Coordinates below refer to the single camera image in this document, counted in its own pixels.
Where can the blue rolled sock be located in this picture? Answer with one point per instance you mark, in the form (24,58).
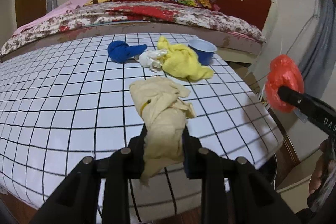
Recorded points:
(119,51)

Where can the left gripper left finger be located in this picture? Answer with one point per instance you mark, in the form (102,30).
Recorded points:
(75,200)

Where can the pink sheet on bed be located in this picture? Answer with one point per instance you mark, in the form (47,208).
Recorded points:
(60,10)

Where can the beige cloth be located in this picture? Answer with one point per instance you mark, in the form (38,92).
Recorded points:
(159,102)

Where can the red plastic bag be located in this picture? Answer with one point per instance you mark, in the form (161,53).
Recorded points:
(283,72)

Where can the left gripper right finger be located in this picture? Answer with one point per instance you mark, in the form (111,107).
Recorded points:
(233,191)

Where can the white tissue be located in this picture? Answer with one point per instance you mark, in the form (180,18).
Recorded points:
(152,59)

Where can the black round trash bin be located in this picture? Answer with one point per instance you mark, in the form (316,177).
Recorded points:
(269,170)

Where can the white grid-pattern mattress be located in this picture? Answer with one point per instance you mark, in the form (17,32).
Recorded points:
(63,102)

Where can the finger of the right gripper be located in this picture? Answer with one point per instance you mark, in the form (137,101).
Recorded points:
(290,99)

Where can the person's right hand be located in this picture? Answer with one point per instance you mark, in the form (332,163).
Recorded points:
(320,168)

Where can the yellow fuzzy cloth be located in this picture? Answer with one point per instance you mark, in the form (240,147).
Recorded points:
(182,62)

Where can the bed with floral sheet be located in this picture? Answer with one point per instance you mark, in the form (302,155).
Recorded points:
(110,12)

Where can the grey cloth hanging on wall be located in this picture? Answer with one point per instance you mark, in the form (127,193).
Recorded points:
(318,62)

